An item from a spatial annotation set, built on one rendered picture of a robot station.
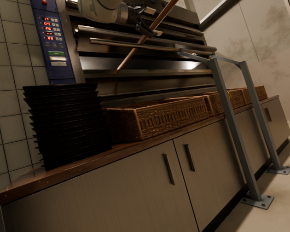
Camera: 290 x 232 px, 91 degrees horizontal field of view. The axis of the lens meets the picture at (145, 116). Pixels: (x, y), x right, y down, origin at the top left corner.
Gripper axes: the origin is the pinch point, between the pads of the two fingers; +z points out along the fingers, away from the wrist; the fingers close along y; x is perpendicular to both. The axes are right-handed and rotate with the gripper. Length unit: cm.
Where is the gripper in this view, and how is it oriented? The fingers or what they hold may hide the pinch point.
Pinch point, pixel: (156, 22)
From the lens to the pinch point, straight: 96.6
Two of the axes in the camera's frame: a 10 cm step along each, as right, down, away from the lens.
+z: 8.1, -1.8, 5.6
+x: 5.3, -2.1, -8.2
